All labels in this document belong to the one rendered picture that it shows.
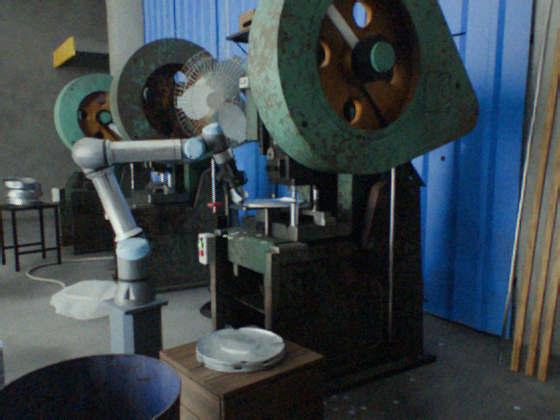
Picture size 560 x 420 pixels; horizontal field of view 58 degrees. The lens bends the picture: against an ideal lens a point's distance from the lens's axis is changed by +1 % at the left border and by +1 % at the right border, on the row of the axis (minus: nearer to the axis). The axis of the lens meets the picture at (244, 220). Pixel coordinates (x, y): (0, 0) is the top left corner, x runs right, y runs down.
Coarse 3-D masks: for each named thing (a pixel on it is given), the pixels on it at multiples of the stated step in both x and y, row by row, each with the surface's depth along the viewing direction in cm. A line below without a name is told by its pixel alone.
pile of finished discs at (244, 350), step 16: (208, 336) 173; (224, 336) 173; (240, 336) 173; (256, 336) 172; (272, 336) 172; (208, 352) 160; (224, 352) 159; (240, 352) 159; (256, 352) 159; (272, 352) 159; (224, 368) 152; (240, 368) 152; (256, 368) 152
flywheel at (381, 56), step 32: (352, 0) 180; (384, 0) 188; (320, 32) 175; (352, 32) 175; (384, 32) 189; (352, 64) 176; (384, 64) 173; (416, 64) 198; (352, 96) 185; (384, 96) 193
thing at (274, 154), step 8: (272, 144) 222; (272, 152) 221; (280, 152) 217; (272, 160) 218; (280, 160) 214; (288, 160) 213; (272, 168) 217; (280, 168) 215; (288, 168) 214; (296, 168) 216; (304, 168) 218; (272, 176) 219; (280, 176) 215; (288, 176) 214; (296, 176) 216; (304, 176) 218
